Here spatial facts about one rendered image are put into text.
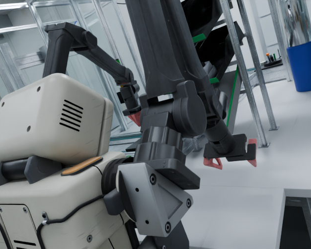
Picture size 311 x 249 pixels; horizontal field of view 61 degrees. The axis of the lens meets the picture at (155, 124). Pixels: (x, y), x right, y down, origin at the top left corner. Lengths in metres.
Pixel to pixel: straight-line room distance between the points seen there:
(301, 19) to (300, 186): 1.07
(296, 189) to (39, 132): 0.72
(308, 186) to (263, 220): 0.18
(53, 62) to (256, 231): 0.72
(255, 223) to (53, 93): 0.60
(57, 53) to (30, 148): 0.44
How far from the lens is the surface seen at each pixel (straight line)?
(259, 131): 1.16
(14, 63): 2.22
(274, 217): 0.80
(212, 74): 1.03
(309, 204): 0.94
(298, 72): 1.78
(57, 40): 0.87
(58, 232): 0.44
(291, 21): 1.74
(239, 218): 0.82
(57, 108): 0.46
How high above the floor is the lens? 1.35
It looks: 13 degrees down
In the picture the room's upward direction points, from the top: 21 degrees counter-clockwise
